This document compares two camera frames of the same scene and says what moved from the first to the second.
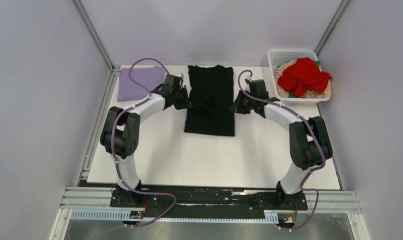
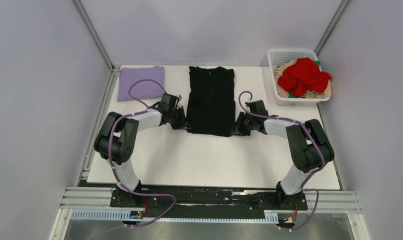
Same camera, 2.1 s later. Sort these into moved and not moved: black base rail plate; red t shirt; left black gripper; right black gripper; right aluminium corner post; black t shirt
Moved: left black gripper; right black gripper
Not moved: black base rail plate; red t shirt; right aluminium corner post; black t shirt
